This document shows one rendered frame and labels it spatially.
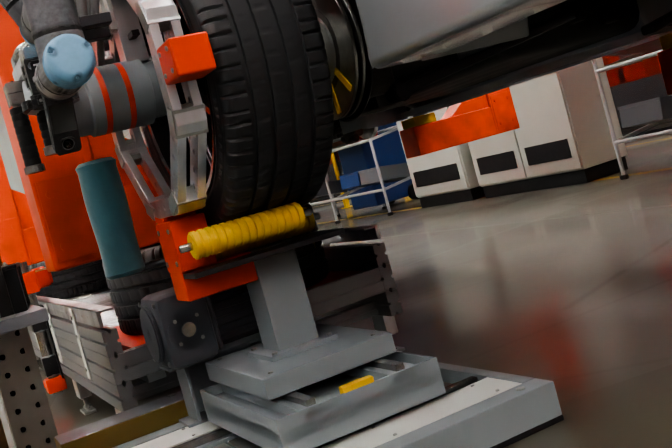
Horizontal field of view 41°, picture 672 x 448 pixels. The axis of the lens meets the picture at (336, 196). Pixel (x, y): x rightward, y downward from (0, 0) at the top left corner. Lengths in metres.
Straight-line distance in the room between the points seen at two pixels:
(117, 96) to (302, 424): 0.75
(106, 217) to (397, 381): 0.71
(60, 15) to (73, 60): 0.08
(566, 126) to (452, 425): 5.08
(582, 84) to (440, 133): 2.03
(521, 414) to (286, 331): 0.54
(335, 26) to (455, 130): 3.10
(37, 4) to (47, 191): 0.89
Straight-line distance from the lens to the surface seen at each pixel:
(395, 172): 8.68
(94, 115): 1.89
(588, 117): 6.77
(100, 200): 2.01
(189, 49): 1.64
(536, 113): 6.86
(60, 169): 2.31
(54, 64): 1.42
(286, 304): 1.99
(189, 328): 2.14
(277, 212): 1.88
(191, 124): 1.71
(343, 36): 1.96
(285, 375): 1.83
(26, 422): 2.44
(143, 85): 1.91
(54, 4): 1.46
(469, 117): 5.09
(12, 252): 4.21
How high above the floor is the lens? 0.59
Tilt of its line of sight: 2 degrees down
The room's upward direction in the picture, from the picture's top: 15 degrees counter-clockwise
